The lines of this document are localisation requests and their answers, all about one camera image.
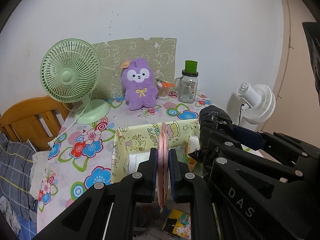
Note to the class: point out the yellow black cartoon packet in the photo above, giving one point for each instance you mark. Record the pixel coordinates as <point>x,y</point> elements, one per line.
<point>178,224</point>

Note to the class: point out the white tissue pack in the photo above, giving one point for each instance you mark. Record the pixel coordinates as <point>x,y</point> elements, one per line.
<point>136,159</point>

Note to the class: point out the glass mug jar green lid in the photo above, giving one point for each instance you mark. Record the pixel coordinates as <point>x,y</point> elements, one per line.
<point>186,85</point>

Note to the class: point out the orange green tissue packet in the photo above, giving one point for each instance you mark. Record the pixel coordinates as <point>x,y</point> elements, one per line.
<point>193,145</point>

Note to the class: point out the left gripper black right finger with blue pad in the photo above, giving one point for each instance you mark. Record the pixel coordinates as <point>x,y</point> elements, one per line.
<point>186,187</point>

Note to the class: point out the orange wooden chair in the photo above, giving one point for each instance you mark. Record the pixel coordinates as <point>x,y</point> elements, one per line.
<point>35,120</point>

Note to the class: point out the white clip fan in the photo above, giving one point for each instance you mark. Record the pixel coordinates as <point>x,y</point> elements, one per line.
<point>260,100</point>

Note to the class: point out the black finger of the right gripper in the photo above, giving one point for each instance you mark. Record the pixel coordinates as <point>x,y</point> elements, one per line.
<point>257,197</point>
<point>285,149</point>

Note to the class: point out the black knitted soft item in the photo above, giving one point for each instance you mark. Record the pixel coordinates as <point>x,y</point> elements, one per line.
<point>211,118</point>

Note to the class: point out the blue plaid bedding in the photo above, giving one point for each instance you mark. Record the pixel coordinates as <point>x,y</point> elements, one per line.
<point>17,204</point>

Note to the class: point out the cotton swab container orange lid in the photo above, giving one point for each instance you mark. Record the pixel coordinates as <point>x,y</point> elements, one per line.
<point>163,88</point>

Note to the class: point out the green cartoon fabric storage box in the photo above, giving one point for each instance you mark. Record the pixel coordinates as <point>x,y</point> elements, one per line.
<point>142,138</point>

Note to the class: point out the green desk fan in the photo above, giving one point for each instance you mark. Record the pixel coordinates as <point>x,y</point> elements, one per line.
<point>69,73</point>

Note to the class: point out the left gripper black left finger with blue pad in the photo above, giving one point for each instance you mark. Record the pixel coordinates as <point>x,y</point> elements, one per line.
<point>106,211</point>

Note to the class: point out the floral tablecloth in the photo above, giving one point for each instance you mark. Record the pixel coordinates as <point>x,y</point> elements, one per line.
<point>82,154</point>

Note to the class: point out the pink cartoon tissue packet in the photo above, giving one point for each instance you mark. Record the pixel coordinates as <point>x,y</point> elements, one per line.
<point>162,167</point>

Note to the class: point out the purple plush bunny toy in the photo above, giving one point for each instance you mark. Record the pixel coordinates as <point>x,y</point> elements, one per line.
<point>138,80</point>

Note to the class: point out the green cartoon wall mat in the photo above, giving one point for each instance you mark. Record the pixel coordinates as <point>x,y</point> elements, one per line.
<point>159,53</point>

